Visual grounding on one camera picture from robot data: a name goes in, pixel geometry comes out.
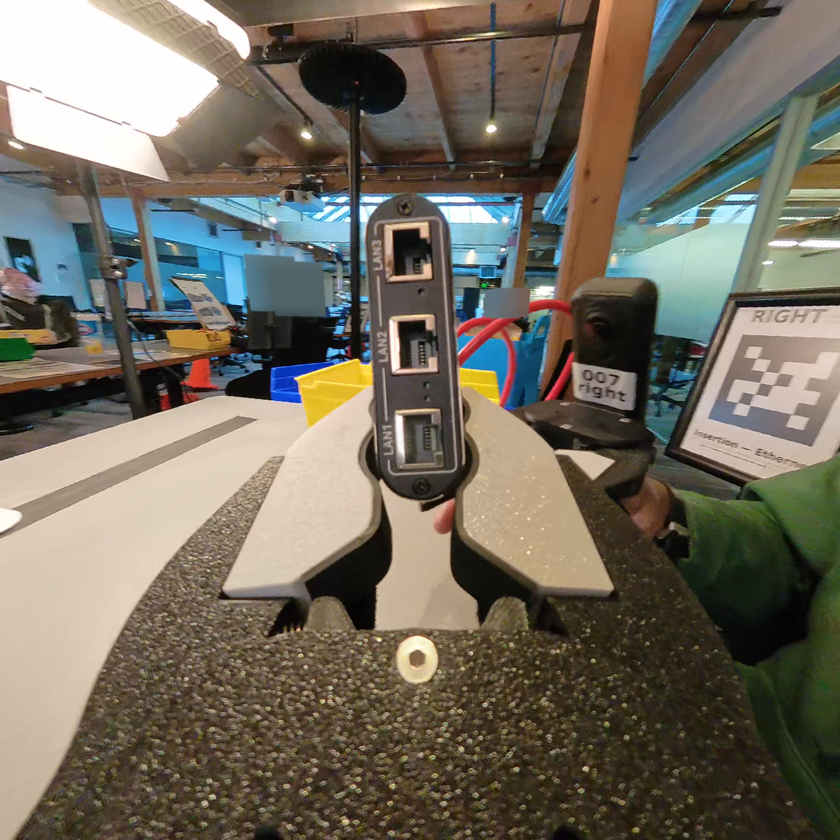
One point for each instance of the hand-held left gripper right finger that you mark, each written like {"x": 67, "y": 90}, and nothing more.
{"x": 531, "y": 518}

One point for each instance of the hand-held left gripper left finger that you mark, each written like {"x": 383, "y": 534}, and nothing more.
{"x": 308, "y": 512}

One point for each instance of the yellow plastic bin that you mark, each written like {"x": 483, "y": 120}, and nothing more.
{"x": 334, "y": 394}

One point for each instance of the black ethernet port box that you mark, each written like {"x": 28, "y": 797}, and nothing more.
{"x": 420, "y": 298}

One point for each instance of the person's right hand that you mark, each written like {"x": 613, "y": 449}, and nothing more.
{"x": 649, "y": 508}

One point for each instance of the blue plastic bin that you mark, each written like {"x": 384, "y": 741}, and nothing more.
{"x": 285, "y": 380}

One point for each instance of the framed tag sign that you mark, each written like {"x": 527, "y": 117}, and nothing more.
{"x": 774, "y": 380}

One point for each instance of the orange traffic cone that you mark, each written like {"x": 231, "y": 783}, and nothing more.
{"x": 199, "y": 377}

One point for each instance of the grey tape strip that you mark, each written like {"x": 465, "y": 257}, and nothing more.
{"x": 131, "y": 463}

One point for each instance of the yellow parts tray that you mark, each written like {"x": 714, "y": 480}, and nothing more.
{"x": 197, "y": 339}

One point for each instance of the printed instruction sheet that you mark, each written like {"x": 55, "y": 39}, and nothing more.
{"x": 203, "y": 302}

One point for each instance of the light stand pole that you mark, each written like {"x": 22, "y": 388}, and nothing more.
{"x": 111, "y": 295}

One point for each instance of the white rounded pad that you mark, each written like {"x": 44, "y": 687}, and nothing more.
{"x": 8, "y": 522}

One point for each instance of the green plastic bin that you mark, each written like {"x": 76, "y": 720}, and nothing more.
{"x": 16, "y": 346}

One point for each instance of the studio light panel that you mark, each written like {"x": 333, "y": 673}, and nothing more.
{"x": 98, "y": 65}

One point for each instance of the wooden post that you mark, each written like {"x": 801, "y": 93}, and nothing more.
{"x": 604, "y": 164}

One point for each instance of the aluminium frame post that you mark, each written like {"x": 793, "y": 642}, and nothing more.
{"x": 781, "y": 197}

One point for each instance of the black overhead mount pole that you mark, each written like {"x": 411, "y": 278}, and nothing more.
{"x": 354, "y": 79}

